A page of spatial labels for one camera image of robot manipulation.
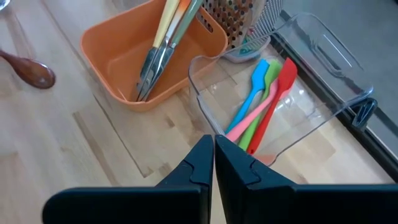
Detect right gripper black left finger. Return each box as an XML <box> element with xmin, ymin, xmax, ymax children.
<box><xmin>42</xmin><ymin>134</ymin><xmax>215</xmax><ymax>224</ymax></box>

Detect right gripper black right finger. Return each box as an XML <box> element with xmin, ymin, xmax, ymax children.
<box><xmin>215</xmin><ymin>134</ymin><xmax>398</xmax><ymax>224</ymax></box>

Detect pink silicone spatula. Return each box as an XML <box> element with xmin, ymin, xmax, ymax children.
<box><xmin>225</xmin><ymin>79</ymin><xmax>280</xmax><ymax>143</ymax></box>

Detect teal silicone spatula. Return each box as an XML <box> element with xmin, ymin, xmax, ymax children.
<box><xmin>225</xmin><ymin>58</ymin><xmax>271</xmax><ymax>134</ymax></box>

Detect red silicone spatula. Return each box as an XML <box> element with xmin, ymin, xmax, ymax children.
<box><xmin>246</xmin><ymin>57</ymin><xmax>299</xmax><ymax>156</ymax></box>

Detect dark brown wooden spoon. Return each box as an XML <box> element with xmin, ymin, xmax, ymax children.
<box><xmin>0</xmin><ymin>49</ymin><xmax>57</xmax><ymax>90</ymax></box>

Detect green-handled table knife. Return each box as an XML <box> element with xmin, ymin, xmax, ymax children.
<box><xmin>141</xmin><ymin>0</ymin><xmax>205</xmax><ymax>103</ymax></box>

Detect orange-handled table knife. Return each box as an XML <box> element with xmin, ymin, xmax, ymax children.
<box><xmin>138</xmin><ymin>0</ymin><xmax>192</xmax><ymax>103</ymax></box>

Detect clear plastic storage bin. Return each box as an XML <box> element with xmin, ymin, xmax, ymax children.
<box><xmin>188</xmin><ymin>12</ymin><xmax>374</xmax><ymax>167</ymax></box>

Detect orange plastic bin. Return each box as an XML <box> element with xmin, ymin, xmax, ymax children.
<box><xmin>80</xmin><ymin>0</ymin><xmax>229</xmax><ymax>113</ymax></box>

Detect pink steel box grater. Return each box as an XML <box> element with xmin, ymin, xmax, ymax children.
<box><xmin>201</xmin><ymin>0</ymin><xmax>285</xmax><ymax>63</ymax></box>

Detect black frame clip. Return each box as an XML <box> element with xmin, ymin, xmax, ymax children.
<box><xmin>352</xmin><ymin>97</ymin><xmax>379</xmax><ymax>129</ymax></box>

